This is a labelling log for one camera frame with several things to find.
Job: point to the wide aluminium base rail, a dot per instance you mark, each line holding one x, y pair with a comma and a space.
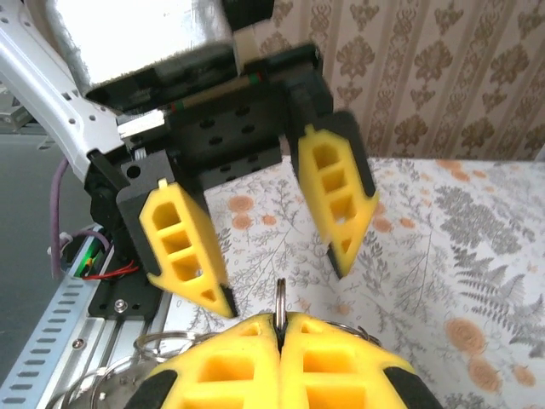
110, 341

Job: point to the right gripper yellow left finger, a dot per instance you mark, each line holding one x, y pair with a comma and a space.
230, 370

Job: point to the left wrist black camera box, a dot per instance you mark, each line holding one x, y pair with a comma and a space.
249, 13

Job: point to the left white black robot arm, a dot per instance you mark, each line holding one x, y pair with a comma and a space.
42, 98

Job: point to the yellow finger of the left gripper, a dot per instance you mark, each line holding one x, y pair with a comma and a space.
336, 170
187, 255

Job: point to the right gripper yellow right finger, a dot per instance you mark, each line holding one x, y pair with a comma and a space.
332, 370

